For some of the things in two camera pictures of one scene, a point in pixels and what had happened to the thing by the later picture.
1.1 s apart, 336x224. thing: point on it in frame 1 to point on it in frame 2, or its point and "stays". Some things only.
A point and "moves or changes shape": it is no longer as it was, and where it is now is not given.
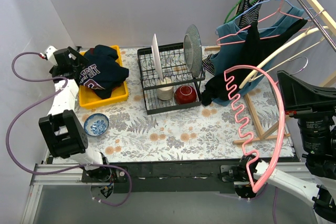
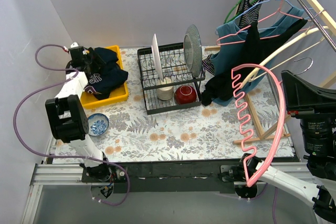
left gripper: [79, 67] to [87, 57]
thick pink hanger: [264, 182] moves or changes shape
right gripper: [293, 93] stays
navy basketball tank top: [102, 73] stays
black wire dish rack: [167, 84] stays
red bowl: [185, 94] stays
